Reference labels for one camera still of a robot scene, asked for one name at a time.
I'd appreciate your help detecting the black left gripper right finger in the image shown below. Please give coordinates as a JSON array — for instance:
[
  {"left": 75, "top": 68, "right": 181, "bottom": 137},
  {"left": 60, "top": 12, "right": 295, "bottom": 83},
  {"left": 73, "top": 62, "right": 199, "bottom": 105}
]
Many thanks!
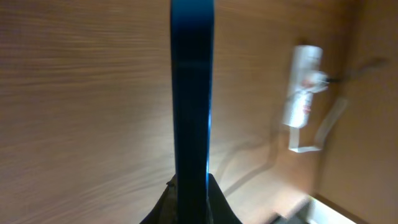
[{"left": 208, "top": 174, "right": 242, "bottom": 224}]

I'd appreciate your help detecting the white charger plug adapter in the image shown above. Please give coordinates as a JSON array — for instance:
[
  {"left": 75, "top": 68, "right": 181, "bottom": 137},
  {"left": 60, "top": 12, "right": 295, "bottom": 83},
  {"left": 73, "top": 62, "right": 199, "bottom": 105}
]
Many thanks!
[{"left": 303, "top": 71, "right": 329, "bottom": 93}]

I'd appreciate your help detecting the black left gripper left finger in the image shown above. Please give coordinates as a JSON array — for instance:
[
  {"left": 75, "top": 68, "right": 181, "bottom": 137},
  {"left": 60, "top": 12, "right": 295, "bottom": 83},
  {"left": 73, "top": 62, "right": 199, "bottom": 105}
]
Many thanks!
[{"left": 140, "top": 175, "right": 177, "bottom": 224}]

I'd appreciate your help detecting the white power strip cord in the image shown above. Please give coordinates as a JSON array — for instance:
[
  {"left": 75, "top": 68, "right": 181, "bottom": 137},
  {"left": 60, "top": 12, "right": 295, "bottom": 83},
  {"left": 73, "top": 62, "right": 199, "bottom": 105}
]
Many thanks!
[{"left": 287, "top": 96, "right": 349, "bottom": 154}]

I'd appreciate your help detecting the thin black charger cable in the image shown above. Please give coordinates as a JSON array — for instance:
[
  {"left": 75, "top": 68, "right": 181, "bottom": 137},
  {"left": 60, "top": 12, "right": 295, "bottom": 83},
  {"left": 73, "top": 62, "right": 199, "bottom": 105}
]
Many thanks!
[{"left": 326, "top": 57, "right": 389, "bottom": 84}]

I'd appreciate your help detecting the white power strip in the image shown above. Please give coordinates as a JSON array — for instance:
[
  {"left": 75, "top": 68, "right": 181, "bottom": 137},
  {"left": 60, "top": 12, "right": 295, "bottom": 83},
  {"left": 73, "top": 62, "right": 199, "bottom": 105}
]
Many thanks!
[{"left": 282, "top": 45, "right": 323, "bottom": 129}]

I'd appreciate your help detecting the blue Galaxy smartphone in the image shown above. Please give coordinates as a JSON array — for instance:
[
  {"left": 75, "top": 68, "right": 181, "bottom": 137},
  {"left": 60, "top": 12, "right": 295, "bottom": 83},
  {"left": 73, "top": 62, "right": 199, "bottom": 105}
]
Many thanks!
[{"left": 170, "top": 0, "right": 215, "bottom": 224}]

